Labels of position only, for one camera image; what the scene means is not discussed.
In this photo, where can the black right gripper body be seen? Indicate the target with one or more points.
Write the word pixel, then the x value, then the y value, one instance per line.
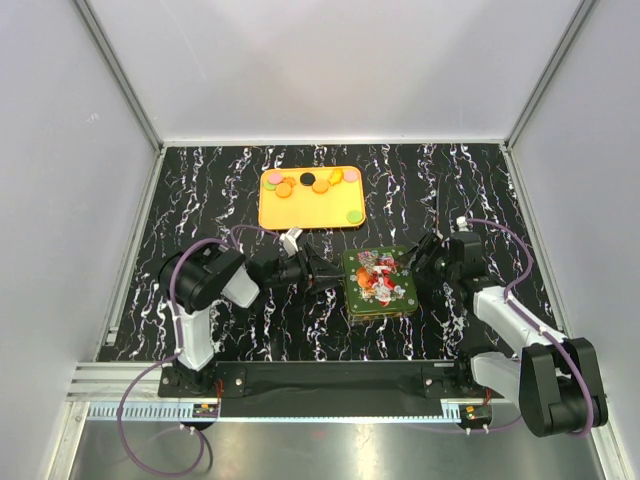
pixel 443 269

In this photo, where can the yellow plastic tray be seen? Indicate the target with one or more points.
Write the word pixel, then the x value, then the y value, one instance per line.
pixel 309 210

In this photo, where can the yellow star cookie upper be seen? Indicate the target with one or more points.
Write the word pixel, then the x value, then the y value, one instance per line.
pixel 335 176

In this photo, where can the orange sandwich cookie centre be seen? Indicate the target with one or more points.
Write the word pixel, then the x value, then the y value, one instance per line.
pixel 320 186

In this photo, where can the pink round cookie right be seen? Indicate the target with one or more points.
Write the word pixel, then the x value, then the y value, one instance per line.
pixel 351 176

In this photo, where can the gold square cookie tin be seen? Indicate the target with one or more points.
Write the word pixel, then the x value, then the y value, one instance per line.
pixel 366 312

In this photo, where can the left electronics board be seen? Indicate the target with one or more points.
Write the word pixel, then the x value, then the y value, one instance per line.
pixel 205 411

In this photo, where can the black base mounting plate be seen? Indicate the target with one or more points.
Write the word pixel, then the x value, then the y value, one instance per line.
pixel 235 379

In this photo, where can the gold tin lid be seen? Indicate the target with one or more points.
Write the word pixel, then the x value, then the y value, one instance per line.
pixel 377 276

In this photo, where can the green round cookie right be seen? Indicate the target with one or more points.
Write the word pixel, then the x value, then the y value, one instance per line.
pixel 355 216

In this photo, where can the small orange flower cookie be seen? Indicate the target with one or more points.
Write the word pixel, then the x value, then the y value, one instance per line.
pixel 290 181

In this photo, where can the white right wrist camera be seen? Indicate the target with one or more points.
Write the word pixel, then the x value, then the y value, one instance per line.
pixel 462 224

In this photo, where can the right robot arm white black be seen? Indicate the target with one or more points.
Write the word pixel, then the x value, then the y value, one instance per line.
pixel 555 381

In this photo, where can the pink round cookie left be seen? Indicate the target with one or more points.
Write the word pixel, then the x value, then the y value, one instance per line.
pixel 275 178

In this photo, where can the black round cookie upper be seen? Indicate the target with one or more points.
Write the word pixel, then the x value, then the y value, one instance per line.
pixel 307 179

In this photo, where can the orange sandwich cookie upper-left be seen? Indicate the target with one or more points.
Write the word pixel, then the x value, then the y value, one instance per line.
pixel 283 190

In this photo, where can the right electronics board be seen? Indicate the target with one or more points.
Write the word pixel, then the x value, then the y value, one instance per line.
pixel 476 411

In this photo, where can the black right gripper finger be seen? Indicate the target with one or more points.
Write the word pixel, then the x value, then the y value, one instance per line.
pixel 429 243
pixel 422 263

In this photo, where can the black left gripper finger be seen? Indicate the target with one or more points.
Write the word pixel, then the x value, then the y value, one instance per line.
pixel 319 285
pixel 320 267

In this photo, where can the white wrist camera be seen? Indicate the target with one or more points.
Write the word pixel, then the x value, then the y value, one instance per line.
pixel 462 224
pixel 289 240

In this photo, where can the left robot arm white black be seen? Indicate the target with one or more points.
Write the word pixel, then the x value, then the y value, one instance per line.
pixel 209 270

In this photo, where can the electronics board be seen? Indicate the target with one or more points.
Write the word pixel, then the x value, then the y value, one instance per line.
pixel 205 411
pixel 476 411

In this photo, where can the pink round cookie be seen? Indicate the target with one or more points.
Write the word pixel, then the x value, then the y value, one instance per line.
pixel 351 176
pixel 275 178

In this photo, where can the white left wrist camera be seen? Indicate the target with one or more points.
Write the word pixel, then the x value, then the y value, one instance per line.
pixel 289 240

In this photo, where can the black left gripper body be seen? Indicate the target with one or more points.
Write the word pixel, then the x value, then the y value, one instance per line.
pixel 294 271

